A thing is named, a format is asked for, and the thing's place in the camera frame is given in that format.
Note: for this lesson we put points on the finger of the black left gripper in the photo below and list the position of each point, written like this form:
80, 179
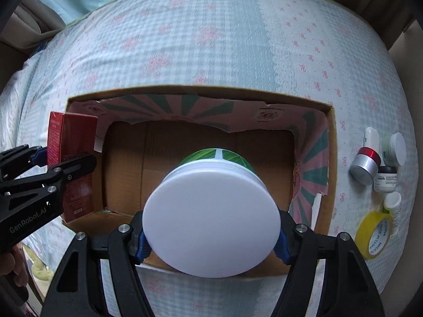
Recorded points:
18, 160
62, 171

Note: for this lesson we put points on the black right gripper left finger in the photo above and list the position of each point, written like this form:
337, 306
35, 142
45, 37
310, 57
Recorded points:
77, 286

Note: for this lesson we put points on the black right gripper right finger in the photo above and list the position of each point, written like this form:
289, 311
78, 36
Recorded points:
348, 287

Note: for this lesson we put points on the red cosmetic carton box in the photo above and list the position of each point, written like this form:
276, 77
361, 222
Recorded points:
69, 136

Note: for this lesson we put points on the yellow tape roll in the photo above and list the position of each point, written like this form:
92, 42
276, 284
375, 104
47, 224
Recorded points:
373, 234

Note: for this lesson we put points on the white small bottle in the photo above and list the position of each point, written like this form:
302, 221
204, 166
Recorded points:
393, 205

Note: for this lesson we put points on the white jar black lid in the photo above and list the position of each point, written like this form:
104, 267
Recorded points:
386, 179

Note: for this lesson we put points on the silver red cream jar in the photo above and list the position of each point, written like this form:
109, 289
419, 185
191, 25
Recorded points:
365, 166

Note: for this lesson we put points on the large green jar white lid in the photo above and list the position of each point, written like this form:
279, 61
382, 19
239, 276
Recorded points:
212, 216

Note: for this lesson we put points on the white earbuds case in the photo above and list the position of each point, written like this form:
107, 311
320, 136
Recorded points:
372, 138

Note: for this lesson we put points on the left hand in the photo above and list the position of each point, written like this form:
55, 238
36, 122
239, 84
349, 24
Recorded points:
14, 261

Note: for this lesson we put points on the brown cardboard box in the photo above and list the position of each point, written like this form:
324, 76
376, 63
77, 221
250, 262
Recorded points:
143, 133

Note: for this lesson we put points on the floral quilt bedspread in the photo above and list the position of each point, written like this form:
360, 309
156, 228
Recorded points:
305, 48

